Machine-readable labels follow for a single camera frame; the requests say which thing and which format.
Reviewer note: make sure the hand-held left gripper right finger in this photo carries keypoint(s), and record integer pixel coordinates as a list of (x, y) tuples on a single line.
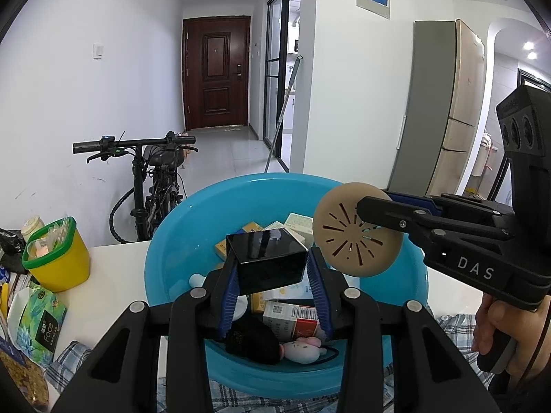
[(320, 297)]

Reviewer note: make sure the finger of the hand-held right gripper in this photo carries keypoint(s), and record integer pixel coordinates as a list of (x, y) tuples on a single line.
[(387, 215), (415, 203)]

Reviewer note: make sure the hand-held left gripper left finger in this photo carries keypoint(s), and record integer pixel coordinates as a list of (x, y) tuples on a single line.
[(230, 292)]

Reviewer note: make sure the black box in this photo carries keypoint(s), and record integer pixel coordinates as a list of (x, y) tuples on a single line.
[(267, 262)]

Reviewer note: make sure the tan round scalp brush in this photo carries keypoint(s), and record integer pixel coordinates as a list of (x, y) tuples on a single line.
[(344, 245)]

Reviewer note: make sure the blue plastic basin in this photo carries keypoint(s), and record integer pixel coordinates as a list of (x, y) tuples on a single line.
[(181, 266)]

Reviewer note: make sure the white desktop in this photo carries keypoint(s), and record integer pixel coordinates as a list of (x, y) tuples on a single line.
[(116, 266)]

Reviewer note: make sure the person's right hand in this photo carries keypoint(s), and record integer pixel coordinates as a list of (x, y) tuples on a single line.
[(529, 340)]

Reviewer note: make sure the orange box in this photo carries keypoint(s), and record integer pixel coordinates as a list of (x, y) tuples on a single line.
[(249, 229), (258, 303)]

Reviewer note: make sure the white box with red label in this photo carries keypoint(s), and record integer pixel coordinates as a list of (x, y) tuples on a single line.
[(288, 316)]

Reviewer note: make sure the black pouch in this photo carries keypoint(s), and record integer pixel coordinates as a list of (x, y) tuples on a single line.
[(254, 340)]

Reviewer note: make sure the pink plush toy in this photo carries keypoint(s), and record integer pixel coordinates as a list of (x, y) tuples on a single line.
[(301, 350)]

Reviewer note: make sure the grey and gold fridge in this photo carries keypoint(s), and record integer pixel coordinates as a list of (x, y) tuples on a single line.
[(434, 107)]

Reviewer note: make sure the blue plaid shirt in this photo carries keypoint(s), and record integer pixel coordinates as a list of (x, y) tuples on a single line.
[(267, 405)]

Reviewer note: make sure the black bicycle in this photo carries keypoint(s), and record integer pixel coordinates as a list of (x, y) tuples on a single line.
[(161, 180)]

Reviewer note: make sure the yellow bin with green rim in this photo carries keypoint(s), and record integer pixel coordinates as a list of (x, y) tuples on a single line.
[(64, 266)]

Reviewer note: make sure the black-framed glass door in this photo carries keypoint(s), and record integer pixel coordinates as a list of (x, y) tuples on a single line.
[(275, 73)]

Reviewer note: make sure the green tissue pack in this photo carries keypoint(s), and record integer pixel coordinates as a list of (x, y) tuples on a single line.
[(38, 322)]

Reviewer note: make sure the jar with cream lid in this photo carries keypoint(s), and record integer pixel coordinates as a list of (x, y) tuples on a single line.
[(32, 225)]

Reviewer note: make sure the brown door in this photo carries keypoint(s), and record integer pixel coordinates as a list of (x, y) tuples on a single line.
[(215, 73)]

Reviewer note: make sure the clear cereal container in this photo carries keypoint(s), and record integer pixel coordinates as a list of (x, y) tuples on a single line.
[(21, 374)]

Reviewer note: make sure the black plastic bag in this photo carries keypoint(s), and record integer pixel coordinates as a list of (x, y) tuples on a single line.
[(10, 245)]

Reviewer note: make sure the white light switch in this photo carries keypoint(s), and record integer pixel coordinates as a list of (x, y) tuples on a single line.
[(98, 50)]

